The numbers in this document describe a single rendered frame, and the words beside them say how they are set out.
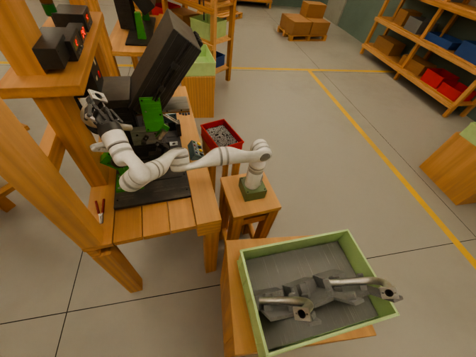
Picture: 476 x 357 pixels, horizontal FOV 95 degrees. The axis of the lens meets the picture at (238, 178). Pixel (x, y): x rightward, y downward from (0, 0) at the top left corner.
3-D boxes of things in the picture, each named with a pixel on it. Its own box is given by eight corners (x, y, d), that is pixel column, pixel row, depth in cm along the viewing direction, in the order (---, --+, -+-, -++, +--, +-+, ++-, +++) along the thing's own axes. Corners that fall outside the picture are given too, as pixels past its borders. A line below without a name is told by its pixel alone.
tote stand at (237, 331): (295, 273, 196) (334, 233, 136) (315, 345, 163) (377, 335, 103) (220, 279, 186) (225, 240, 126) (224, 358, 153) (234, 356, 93)
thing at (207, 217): (186, 100, 223) (185, 86, 211) (220, 231, 133) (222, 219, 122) (172, 100, 219) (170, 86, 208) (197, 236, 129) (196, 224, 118)
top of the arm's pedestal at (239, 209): (262, 173, 160) (263, 170, 157) (280, 210, 141) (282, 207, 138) (219, 180, 151) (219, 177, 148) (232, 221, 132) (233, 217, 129)
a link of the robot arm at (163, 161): (160, 157, 79) (163, 180, 81) (190, 146, 104) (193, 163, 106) (138, 157, 81) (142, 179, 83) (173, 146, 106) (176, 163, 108)
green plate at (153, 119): (164, 125, 145) (159, 93, 134) (165, 130, 139) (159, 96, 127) (146, 127, 143) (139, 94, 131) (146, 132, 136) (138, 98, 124)
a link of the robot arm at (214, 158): (171, 175, 98) (225, 167, 105) (168, 154, 95) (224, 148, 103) (170, 170, 106) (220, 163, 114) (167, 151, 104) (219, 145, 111)
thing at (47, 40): (72, 52, 90) (64, 33, 84) (65, 69, 81) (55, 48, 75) (52, 52, 88) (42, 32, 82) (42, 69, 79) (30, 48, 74)
